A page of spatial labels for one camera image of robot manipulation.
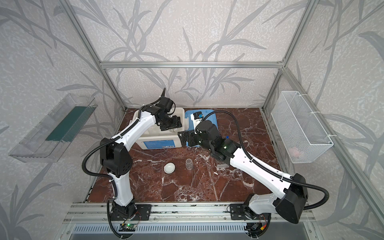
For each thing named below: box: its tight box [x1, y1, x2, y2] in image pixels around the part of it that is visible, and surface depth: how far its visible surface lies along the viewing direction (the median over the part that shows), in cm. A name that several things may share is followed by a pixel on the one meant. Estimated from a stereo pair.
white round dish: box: [163, 162, 176, 174], surface depth 90 cm
